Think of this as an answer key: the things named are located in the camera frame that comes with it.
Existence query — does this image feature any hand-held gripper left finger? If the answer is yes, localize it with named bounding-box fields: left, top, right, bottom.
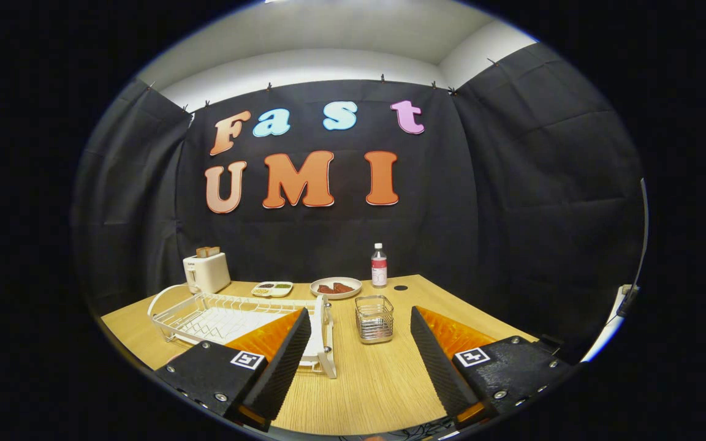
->
left=154, top=308, right=313, bottom=432

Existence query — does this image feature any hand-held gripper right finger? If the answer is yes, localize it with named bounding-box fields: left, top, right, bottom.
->
left=411, top=306, right=574, bottom=429

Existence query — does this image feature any white wire dish rack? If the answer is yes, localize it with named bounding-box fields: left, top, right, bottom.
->
left=148, top=284, right=338, bottom=379

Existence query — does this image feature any metal wire basket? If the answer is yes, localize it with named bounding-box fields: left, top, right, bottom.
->
left=355, top=295, right=395, bottom=344

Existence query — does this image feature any white divided sauce dish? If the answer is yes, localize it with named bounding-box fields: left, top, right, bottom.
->
left=251, top=281, right=294, bottom=298

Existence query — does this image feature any white round plate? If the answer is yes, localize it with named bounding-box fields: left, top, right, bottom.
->
left=310, top=277, right=363, bottom=300

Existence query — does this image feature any clear bottle with red label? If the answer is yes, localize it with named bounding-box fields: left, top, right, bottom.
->
left=371, top=243, right=388, bottom=288

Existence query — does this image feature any white toaster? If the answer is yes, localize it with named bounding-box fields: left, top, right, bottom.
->
left=183, top=252, right=232, bottom=295

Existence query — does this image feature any black backdrop cloth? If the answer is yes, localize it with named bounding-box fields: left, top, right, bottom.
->
left=71, top=43, right=647, bottom=362

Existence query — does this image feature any tangle of black cables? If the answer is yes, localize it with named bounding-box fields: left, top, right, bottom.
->
left=335, top=418, right=452, bottom=440

